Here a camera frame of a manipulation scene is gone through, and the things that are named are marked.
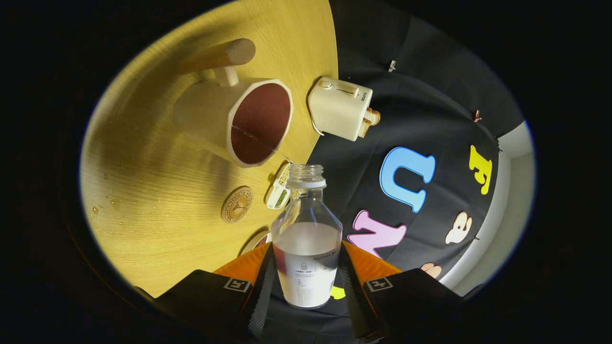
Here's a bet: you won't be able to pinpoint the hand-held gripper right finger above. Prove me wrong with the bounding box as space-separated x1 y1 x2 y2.
339 241 464 344

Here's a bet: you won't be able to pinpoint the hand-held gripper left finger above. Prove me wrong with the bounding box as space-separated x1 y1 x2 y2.
153 241 277 344

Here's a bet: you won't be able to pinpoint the clear plastic juice bottle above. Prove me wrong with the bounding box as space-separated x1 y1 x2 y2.
271 164 344 310

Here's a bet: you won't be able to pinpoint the round wooden coaster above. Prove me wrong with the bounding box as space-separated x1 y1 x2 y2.
220 186 253 224

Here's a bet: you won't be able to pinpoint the cream cup wooden handle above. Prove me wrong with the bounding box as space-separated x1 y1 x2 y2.
173 38 293 169

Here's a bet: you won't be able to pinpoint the white plate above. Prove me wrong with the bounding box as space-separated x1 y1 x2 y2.
239 231 273 256

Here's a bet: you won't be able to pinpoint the white divided snack dish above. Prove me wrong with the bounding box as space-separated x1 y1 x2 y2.
266 163 292 210

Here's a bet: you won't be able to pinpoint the wooden table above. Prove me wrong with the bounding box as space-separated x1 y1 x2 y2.
79 0 339 299

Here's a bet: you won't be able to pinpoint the cream toaster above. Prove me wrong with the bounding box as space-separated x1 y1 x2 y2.
308 76 373 142

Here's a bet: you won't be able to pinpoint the black backdrop cloth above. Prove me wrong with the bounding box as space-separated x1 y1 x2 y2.
258 0 526 344

